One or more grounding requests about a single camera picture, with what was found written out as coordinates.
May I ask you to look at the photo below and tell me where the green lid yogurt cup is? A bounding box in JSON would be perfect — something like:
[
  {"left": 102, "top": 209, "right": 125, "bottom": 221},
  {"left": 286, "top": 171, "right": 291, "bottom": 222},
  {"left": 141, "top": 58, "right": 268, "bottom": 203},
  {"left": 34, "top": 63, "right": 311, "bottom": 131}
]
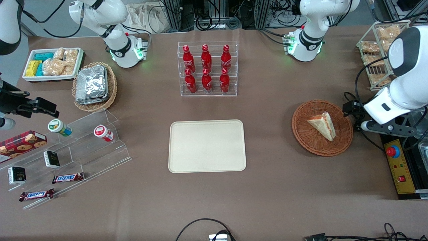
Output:
[{"left": 47, "top": 119, "right": 73, "bottom": 137}]

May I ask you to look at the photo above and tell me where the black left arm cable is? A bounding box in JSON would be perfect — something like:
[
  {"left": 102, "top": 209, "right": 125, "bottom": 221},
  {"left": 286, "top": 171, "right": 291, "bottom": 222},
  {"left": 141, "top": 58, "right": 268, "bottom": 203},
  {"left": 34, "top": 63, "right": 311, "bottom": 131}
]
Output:
[{"left": 354, "top": 55, "right": 390, "bottom": 104}]

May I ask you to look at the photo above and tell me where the white rectangular snack bin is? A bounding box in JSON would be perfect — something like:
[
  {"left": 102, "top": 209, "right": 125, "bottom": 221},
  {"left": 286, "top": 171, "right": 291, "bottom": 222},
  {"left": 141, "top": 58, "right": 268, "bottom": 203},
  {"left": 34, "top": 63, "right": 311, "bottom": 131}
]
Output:
[{"left": 22, "top": 48, "right": 84, "bottom": 82}]

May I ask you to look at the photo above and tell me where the cream plastic tray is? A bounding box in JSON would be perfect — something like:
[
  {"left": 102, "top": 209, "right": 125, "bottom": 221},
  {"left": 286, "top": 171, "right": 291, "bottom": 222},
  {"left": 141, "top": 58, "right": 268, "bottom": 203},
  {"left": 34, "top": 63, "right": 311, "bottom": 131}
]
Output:
[{"left": 168, "top": 119, "right": 247, "bottom": 173}]

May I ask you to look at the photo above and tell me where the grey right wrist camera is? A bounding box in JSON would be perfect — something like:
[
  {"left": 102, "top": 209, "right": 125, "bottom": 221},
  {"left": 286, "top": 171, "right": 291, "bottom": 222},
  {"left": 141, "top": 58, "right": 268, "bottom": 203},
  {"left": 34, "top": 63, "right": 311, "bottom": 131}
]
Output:
[{"left": 0, "top": 117, "right": 16, "bottom": 131}]

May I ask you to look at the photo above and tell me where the white wire rack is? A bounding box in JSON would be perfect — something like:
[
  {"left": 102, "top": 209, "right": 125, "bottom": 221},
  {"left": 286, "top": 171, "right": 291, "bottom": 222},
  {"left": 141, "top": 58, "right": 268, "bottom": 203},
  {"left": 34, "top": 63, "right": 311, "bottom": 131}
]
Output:
[{"left": 356, "top": 20, "right": 412, "bottom": 91}]

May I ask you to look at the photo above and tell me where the aluminium frame corner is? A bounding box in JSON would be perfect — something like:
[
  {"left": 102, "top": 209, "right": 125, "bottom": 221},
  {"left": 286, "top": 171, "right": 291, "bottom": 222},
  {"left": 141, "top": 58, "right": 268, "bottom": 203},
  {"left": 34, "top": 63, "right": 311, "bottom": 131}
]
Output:
[{"left": 368, "top": 0, "right": 428, "bottom": 24}]

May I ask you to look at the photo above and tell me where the white power strip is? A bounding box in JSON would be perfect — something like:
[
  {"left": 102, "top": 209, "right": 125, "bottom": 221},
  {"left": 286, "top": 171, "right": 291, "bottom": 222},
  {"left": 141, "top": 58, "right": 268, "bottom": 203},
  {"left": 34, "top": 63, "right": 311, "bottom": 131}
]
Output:
[{"left": 267, "top": 9, "right": 302, "bottom": 28}]

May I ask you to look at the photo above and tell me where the black cable with connector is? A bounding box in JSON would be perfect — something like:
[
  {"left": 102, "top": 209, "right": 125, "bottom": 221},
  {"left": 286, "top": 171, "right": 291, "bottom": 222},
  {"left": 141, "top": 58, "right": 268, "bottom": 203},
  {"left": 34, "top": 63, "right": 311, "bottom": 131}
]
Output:
[{"left": 304, "top": 223, "right": 428, "bottom": 241}]

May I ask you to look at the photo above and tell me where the red plaid cookie box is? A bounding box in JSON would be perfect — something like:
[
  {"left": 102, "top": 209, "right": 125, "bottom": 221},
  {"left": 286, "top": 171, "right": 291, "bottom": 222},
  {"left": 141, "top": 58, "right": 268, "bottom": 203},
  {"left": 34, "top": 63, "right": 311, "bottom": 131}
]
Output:
[{"left": 0, "top": 131, "right": 48, "bottom": 164}]

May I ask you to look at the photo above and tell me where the black appliance housing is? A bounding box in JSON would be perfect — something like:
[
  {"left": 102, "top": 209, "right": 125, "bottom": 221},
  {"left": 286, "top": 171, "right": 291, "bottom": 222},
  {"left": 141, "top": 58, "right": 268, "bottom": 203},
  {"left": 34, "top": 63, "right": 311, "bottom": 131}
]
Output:
[{"left": 380, "top": 132, "right": 428, "bottom": 200}]

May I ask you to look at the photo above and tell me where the small black white box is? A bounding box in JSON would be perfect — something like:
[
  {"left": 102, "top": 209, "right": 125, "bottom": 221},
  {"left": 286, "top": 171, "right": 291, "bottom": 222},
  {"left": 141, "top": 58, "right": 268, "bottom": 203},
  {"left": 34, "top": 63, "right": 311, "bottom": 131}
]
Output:
[
  {"left": 8, "top": 166, "right": 27, "bottom": 185},
  {"left": 43, "top": 151, "right": 61, "bottom": 169}
]

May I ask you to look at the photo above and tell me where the red emergency stop button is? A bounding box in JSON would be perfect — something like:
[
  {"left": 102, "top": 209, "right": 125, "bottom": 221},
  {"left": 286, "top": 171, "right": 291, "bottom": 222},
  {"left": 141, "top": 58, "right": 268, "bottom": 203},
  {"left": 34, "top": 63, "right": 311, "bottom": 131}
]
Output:
[{"left": 386, "top": 145, "right": 401, "bottom": 159}]

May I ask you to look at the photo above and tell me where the black looped cable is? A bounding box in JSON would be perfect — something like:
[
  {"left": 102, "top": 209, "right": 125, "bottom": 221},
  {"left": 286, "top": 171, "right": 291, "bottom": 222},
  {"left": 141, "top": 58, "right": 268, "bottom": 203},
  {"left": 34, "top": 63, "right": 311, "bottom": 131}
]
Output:
[{"left": 175, "top": 218, "right": 236, "bottom": 241}]

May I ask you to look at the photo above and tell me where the brown wicker basket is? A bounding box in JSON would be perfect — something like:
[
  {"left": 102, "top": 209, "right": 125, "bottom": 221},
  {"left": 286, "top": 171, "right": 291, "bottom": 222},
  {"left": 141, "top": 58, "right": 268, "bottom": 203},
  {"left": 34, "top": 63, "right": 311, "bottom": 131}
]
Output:
[{"left": 292, "top": 100, "right": 353, "bottom": 157}]

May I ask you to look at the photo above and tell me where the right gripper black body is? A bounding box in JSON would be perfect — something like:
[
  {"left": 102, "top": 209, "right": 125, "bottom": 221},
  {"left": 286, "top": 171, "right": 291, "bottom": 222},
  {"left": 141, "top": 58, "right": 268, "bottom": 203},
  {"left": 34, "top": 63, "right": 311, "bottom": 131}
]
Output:
[{"left": 0, "top": 80, "right": 31, "bottom": 115}]

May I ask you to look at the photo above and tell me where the clear acrylic stepped shelf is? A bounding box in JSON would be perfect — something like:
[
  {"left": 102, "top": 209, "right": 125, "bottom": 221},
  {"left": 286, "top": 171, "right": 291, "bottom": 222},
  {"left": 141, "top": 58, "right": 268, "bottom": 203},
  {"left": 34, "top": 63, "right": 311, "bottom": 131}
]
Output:
[{"left": 0, "top": 109, "right": 132, "bottom": 210}]

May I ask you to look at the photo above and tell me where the red cola bottle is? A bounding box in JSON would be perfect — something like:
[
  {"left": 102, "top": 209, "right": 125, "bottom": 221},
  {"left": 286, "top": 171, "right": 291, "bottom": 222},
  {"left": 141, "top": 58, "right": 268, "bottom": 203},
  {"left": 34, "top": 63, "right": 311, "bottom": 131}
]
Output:
[
  {"left": 184, "top": 68, "right": 197, "bottom": 94},
  {"left": 221, "top": 45, "right": 232, "bottom": 71},
  {"left": 219, "top": 68, "right": 231, "bottom": 93},
  {"left": 201, "top": 68, "right": 213, "bottom": 93},
  {"left": 201, "top": 44, "right": 212, "bottom": 72},
  {"left": 183, "top": 45, "right": 196, "bottom": 73}
]

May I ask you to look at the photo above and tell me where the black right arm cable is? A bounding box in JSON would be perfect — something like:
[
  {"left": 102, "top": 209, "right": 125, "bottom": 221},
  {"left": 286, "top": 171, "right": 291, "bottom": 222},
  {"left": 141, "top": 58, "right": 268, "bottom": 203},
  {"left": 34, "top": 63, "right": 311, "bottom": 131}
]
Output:
[{"left": 21, "top": 0, "right": 84, "bottom": 38}]

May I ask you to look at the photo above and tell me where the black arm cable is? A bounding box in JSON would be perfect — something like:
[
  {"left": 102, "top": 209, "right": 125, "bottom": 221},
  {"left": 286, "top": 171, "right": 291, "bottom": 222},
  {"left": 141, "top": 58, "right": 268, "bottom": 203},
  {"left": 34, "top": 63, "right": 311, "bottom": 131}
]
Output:
[
  {"left": 21, "top": 0, "right": 84, "bottom": 38},
  {"left": 354, "top": 55, "right": 390, "bottom": 104}
]

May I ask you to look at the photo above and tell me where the silver foil pouch stack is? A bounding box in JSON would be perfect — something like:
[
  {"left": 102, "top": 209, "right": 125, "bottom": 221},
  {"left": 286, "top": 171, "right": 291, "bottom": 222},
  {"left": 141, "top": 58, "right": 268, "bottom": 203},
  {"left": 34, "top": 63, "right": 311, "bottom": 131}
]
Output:
[{"left": 76, "top": 65, "right": 109, "bottom": 105}]

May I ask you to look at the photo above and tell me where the yellow snack packet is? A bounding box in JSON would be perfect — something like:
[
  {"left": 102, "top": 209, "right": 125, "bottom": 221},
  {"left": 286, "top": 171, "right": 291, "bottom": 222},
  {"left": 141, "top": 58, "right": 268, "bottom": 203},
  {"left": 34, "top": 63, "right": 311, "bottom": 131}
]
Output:
[{"left": 26, "top": 60, "right": 42, "bottom": 77}]

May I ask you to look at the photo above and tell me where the small steel pan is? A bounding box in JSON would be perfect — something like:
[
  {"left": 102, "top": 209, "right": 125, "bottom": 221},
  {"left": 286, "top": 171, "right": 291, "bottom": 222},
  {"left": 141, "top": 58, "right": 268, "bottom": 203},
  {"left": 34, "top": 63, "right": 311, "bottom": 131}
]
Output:
[{"left": 418, "top": 141, "right": 428, "bottom": 165}]

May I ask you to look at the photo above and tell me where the large steel pan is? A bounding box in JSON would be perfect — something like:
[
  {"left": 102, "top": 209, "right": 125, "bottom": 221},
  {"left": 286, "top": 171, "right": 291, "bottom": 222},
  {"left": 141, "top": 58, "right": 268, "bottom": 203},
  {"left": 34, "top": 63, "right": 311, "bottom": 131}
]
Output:
[{"left": 406, "top": 108, "right": 428, "bottom": 139}]

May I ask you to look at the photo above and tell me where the yellow control panel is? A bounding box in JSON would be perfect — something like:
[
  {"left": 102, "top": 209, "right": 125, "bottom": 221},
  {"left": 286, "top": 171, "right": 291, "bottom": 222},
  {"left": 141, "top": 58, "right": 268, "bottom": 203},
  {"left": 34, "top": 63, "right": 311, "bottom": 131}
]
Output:
[{"left": 384, "top": 139, "right": 417, "bottom": 195}]

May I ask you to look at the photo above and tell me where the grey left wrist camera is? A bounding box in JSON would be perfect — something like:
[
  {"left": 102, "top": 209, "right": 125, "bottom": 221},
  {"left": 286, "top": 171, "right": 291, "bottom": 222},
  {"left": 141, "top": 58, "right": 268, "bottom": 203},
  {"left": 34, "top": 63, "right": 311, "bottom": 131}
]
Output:
[{"left": 360, "top": 120, "right": 385, "bottom": 134}]

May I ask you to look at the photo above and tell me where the snickers chocolate bar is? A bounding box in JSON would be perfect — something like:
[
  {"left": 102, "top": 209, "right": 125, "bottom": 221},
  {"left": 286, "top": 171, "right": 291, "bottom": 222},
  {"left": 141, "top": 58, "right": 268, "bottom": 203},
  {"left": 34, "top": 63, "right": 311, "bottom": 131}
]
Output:
[
  {"left": 19, "top": 188, "right": 55, "bottom": 202},
  {"left": 52, "top": 172, "right": 85, "bottom": 184}
]

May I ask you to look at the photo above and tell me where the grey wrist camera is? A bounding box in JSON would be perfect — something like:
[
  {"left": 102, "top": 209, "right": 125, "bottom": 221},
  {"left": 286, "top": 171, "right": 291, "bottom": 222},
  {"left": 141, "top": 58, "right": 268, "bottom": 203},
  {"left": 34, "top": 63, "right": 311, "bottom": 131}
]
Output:
[
  {"left": 360, "top": 120, "right": 385, "bottom": 134},
  {"left": 0, "top": 117, "right": 16, "bottom": 131}
]

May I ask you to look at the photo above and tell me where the clear acrylic bottle rack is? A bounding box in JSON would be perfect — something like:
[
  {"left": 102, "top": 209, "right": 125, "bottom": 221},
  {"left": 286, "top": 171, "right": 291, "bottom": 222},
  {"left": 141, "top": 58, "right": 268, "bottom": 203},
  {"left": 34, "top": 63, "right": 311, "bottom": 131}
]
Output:
[{"left": 178, "top": 41, "right": 238, "bottom": 97}]

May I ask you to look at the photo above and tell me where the black coiled cable bundle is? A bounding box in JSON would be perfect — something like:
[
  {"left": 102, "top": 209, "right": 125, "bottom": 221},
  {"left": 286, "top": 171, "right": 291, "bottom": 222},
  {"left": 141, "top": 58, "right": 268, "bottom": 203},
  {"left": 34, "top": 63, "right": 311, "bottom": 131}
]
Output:
[{"left": 195, "top": 0, "right": 242, "bottom": 31}]

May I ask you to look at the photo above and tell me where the light tan wicker basket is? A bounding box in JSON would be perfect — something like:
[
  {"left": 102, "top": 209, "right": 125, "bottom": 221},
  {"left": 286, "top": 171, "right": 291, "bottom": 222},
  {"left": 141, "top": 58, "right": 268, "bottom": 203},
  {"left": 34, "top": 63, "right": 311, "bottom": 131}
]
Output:
[{"left": 72, "top": 62, "right": 118, "bottom": 112}]

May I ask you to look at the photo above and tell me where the black power cable with plug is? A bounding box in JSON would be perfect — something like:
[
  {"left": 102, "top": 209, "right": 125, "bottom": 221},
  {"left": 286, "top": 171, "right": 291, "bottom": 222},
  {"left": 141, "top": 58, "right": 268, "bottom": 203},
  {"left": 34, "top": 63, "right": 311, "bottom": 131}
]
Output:
[{"left": 344, "top": 91, "right": 385, "bottom": 152}]

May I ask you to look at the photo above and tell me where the red lid yogurt cup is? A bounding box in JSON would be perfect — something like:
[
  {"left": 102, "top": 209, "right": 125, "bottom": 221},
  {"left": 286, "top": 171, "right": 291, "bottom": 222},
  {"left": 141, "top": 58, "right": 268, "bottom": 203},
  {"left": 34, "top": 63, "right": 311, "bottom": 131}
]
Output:
[{"left": 94, "top": 125, "right": 114, "bottom": 142}]

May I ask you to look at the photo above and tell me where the triangle sandwich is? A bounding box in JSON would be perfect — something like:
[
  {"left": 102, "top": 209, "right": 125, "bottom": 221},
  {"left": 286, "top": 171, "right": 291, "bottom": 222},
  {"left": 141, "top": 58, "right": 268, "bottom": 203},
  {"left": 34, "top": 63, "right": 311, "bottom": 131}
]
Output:
[{"left": 307, "top": 111, "right": 336, "bottom": 142}]

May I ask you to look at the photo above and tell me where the aluminium frame post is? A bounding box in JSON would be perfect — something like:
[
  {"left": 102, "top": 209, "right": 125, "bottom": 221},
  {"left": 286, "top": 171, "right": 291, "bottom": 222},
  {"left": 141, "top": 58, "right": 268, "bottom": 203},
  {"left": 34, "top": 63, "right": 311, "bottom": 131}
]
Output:
[
  {"left": 163, "top": 0, "right": 188, "bottom": 32},
  {"left": 255, "top": 0, "right": 272, "bottom": 29}
]

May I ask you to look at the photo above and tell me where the white cloth bag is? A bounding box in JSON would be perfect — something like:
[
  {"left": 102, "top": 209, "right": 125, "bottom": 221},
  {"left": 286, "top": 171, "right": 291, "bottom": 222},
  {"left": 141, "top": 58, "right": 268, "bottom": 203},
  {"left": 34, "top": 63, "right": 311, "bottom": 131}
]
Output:
[{"left": 126, "top": 3, "right": 175, "bottom": 34}]

